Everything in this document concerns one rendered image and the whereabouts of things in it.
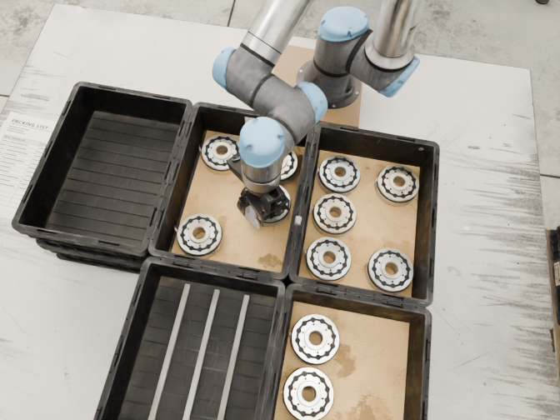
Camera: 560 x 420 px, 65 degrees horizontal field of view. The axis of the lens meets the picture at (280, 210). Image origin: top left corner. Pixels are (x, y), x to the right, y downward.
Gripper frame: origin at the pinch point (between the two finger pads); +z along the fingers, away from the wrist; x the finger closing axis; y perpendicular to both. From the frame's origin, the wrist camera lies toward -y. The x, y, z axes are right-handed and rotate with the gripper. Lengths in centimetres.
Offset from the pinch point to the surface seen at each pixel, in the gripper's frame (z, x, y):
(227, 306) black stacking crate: 2.3, -18.2, 14.7
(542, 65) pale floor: 85, 191, -14
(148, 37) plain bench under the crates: 15, 8, -76
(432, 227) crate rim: -7.6, 27.5, 27.9
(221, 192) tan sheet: 2.1, -4.4, -9.5
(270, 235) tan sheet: 2.1, -0.8, 6.5
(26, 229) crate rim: -7.9, -44.7, -20.9
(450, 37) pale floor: 85, 163, -56
